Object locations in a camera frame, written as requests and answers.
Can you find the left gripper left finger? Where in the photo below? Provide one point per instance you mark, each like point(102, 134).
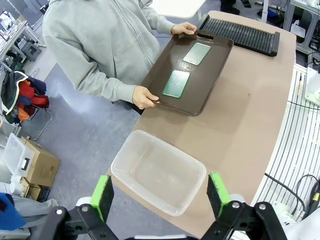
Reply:
point(102, 195)

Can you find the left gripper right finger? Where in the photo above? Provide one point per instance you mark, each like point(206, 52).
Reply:
point(217, 192)

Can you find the brown plastic serving tray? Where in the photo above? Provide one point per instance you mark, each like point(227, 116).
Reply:
point(207, 82)

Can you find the green perforated PCB board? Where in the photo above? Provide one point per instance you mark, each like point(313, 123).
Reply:
point(197, 53)
point(176, 83)

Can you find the person's right forearm grey sleeve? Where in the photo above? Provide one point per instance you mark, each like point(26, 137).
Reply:
point(110, 85)

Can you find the person's left forearm grey sleeve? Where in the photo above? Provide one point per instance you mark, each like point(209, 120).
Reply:
point(162, 21)

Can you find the person's right hand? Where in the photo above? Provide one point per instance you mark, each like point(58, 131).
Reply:
point(143, 98)

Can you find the person's left hand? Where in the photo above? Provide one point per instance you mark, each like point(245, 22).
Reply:
point(183, 28)

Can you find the clear plastic open box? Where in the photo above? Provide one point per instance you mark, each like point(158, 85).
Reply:
point(160, 172)

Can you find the large cardboard box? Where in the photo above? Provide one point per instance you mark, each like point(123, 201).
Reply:
point(43, 165)

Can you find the white round canister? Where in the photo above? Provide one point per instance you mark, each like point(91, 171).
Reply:
point(15, 185)

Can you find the white slatted mounting platform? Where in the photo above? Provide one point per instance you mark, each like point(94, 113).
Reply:
point(295, 150)

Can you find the bystander with blue apron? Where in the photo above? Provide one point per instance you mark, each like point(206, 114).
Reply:
point(10, 212)

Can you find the clear lidded storage box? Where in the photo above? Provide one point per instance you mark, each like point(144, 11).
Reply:
point(16, 155)

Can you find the pile of colourful clothes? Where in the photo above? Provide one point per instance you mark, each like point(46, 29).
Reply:
point(22, 95)

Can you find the person in grey hoodie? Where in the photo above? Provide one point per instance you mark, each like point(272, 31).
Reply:
point(100, 37)

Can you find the black slotted PCB rack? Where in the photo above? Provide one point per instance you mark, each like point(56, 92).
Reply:
point(240, 33)

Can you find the grey plastic stool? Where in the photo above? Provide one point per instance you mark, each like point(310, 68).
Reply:
point(31, 51)

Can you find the white workbench with clutter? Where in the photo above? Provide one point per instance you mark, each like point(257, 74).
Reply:
point(12, 32)

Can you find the large white table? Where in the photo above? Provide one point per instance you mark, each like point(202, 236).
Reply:
point(175, 8)

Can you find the metal frame chair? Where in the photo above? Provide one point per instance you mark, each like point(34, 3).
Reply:
point(42, 125)

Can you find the aluminium profile frame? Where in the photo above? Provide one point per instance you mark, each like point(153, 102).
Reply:
point(290, 15)

